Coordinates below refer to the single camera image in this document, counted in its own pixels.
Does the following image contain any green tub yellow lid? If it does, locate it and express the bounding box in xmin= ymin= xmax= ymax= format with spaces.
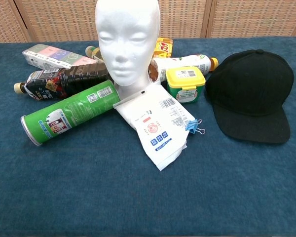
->
xmin=165 ymin=66 xmax=207 ymax=104

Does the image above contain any blue table cloth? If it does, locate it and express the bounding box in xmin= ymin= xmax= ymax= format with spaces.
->
xmin=0 ymin=36 xmax=296 ymax=237

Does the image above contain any white label drink bottle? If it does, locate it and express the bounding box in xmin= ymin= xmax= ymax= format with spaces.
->
xmin=148 ymin=54 xmax=220 ymax=83

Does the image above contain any yellow red snack box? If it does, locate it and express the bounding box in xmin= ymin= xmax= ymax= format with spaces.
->
xmin=153 ymin=38 xmax=174 ymax=59

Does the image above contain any small tea bottle yellow cap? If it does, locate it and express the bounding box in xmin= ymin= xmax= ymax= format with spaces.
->
xmin=85 ymin=45 xmax=105 ymax=63

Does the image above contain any blue binder clip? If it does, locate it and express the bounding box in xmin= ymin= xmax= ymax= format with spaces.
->
xmin=185 ymin=118 xmax=206 ymax=135

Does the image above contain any white foam mannequin head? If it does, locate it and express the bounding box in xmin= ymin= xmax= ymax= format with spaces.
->
xmin=94 ymin=0 xmax=161 ymax=102

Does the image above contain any wicker folding screen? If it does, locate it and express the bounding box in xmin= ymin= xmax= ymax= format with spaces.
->
xmin=0 ymin=0 xmax=296 ymax=43

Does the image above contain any white plastic pouch bag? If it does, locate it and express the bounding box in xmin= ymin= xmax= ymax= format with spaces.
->
xmin=112 ymin=83 xmax=195 ymax=172

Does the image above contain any black baseball cap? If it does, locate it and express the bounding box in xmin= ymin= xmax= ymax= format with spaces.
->
xmin=205 ymin=49 xmax=295 ymax=145

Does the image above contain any dark coffee plastic bottle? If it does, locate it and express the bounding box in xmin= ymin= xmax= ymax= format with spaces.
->
xmin=13 ymin=62 xmax=112 ymax=100

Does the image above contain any green chips can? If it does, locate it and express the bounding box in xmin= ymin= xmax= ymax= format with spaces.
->
xmin=20 ymin=79 xmax=121 ymax=146

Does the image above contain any pastel tissue pack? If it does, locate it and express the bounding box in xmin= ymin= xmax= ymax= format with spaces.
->
xmin=22 ymin=43 xmax=96 ymax=70

